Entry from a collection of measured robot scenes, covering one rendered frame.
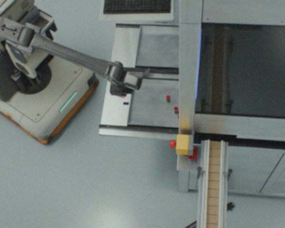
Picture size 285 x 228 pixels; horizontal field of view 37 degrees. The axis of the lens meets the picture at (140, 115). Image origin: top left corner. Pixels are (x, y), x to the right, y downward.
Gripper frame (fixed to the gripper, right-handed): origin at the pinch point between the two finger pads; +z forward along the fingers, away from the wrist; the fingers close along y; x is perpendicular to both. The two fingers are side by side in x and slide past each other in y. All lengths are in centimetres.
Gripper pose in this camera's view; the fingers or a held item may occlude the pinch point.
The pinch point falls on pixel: (123, 96)
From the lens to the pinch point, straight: 197.6
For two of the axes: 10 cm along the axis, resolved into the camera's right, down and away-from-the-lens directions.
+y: 9.9, 0.6, -1.2
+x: 1.1, -9.0, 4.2
